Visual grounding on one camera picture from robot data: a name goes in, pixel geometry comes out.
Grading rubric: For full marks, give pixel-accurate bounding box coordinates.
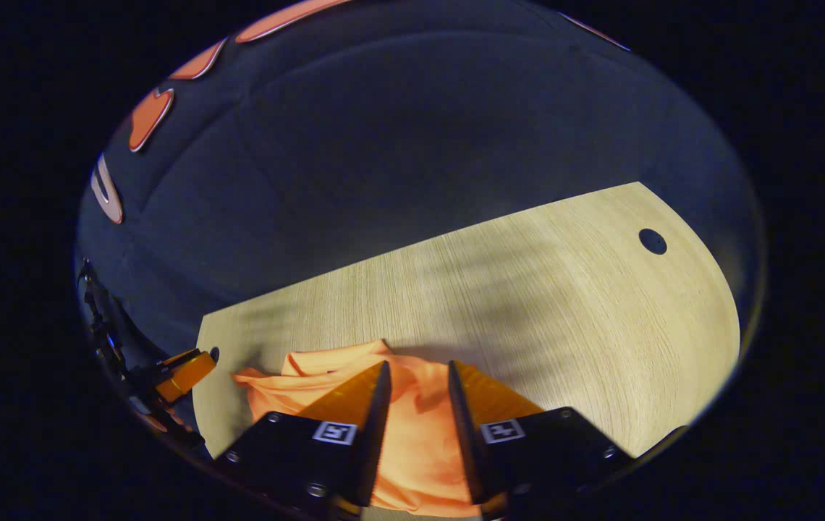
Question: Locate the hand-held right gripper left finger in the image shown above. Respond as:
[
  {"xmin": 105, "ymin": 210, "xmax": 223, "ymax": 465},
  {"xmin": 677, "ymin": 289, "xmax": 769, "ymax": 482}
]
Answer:
[{"xmin": 211, "ymin": 360, "xmax": 392, "ymax": 520}]

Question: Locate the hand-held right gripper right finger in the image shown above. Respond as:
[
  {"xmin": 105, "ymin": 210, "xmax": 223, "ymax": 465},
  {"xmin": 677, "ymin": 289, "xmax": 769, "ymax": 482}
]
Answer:
[{"xmin": 447, "ymin": 359, "xmax": 636, "ymax": 520}]

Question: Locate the orange polo T-shirt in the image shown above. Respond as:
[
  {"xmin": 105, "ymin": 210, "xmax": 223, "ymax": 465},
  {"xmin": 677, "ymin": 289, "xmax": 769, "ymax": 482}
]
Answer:
[{"xmin": 232, "ymin": 339, "xmax": 486, "ymax": 519}]

